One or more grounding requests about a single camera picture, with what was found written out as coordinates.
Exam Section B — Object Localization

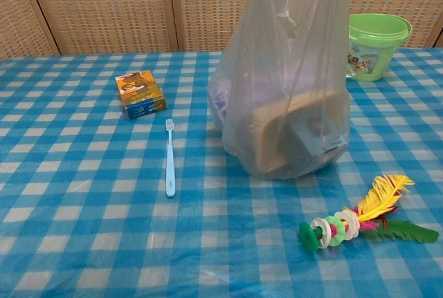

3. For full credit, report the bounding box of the transparent plastic bag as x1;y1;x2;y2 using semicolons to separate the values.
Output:
206;0;352;180

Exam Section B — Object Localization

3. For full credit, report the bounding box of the purple plastic item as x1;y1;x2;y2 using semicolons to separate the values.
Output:
210;75;257;122

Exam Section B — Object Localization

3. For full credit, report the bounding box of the brown cardboard box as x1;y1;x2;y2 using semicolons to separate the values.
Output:
249;87;349;174

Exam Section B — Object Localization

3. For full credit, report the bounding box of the light blue toothbrush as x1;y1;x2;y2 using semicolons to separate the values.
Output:
164;118;177;198

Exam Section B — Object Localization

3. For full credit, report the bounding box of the orange blue small carton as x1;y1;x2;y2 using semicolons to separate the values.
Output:
114;70;168;120

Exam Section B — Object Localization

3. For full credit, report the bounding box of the grey blue small box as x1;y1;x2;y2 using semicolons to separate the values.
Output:
289;118;349;174

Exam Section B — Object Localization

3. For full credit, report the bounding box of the blue white checkered tablecloth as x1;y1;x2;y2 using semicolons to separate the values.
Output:
0;47;443;298

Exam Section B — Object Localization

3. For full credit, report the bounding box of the colourful feather shuttlecock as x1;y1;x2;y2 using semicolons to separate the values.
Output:
298;174;440;254

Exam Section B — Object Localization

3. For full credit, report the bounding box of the green plastic bucket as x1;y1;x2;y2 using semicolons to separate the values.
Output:
345;13;413;82

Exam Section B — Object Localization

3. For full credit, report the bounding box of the woven rattan folding screen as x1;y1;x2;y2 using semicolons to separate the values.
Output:
0;0;443;61

